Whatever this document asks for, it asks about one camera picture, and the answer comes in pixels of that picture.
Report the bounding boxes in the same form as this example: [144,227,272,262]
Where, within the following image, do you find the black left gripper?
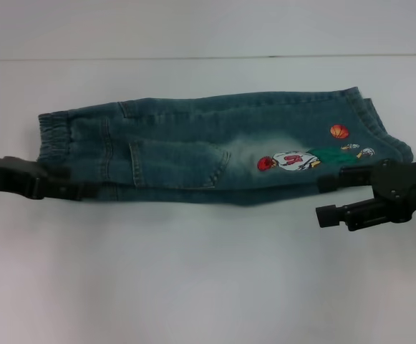
[0,155,98,201]

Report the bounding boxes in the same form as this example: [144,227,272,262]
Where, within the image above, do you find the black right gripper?
[314,156,416,233]

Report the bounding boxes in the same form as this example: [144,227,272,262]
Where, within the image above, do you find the blue denim shorts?
[37,85,415,209]

